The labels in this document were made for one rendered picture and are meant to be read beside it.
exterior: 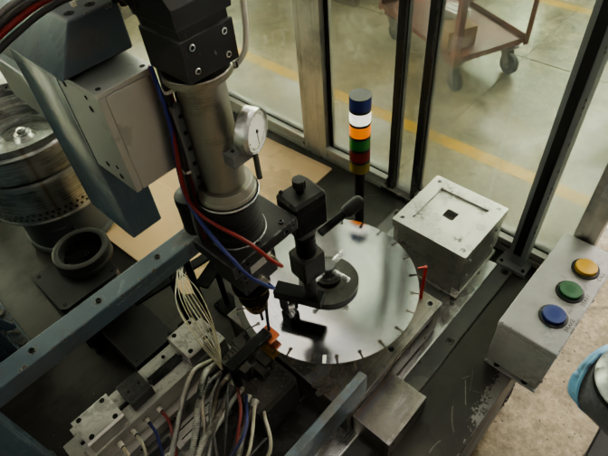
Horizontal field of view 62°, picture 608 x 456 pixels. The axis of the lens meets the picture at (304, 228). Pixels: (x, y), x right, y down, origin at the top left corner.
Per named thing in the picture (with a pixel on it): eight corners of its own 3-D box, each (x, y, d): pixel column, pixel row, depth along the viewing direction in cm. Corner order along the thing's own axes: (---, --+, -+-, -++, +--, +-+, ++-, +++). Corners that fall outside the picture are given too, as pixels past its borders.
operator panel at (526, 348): (545, 275, 117) (565, 232, 106) (593, 300, 111) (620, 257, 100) (483, 360, 104) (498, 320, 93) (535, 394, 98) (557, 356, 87)
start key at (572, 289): (562, 282, 98) (565, 277, 97) (583, 293, 96) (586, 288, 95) (553, 296, 96) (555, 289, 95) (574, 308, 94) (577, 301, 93)
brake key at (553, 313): (546, 306, 95) (548, 300, 94) (566, 318, 93) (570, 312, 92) (536, 320, 93) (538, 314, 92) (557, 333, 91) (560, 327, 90)
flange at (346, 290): (313, 252, 100) (312, 244, 98) (366, 269, 96) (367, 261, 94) (289, 296, 93) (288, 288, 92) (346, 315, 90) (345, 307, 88)
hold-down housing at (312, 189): (312, 255, 83) (303, 160, 69) (331, 272, 81) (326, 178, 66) (286, 273, 81) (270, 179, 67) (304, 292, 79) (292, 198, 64)
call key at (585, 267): (577, 261, 102) (581, 254, 100) (598, 270, 100) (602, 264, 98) (568, 273, 100) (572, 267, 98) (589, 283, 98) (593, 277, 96)
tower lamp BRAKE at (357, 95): (358, 99, 103) (358, 85, 101) (375, 106, 101) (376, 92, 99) (344, 109, 101) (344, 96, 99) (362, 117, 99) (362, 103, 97)
